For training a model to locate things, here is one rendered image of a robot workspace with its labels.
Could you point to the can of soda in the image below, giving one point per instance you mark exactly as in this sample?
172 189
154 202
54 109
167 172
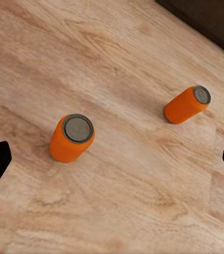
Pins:
191 102
73 135

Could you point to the cabinet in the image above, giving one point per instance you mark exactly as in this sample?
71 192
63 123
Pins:
206 16

